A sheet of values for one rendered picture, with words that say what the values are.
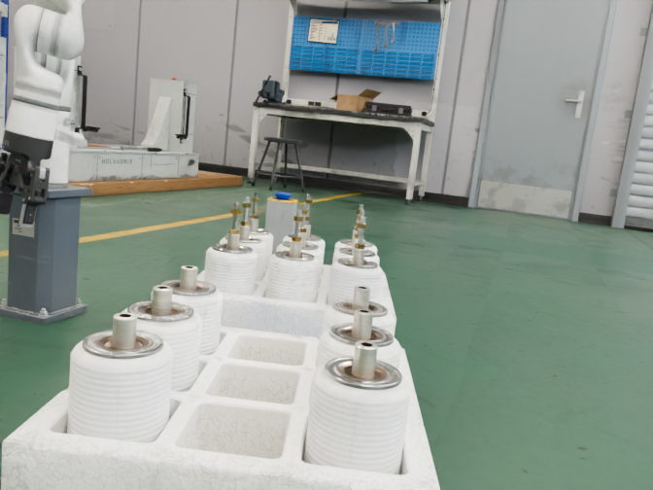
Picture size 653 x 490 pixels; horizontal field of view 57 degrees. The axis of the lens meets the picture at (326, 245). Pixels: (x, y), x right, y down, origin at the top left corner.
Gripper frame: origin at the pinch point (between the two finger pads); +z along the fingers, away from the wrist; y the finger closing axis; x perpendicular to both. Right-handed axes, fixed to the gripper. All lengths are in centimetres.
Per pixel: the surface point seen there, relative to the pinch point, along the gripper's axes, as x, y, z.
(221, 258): 26.4, 23.5, -0.9
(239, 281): 29.6, 26.2, 2.6
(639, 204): 542, -27, -60
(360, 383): -1, 76, -3
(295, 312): 34, 37, 5
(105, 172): 160, -241, 15
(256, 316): 29.8, 32.1, 7.2
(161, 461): -14, 66, 7
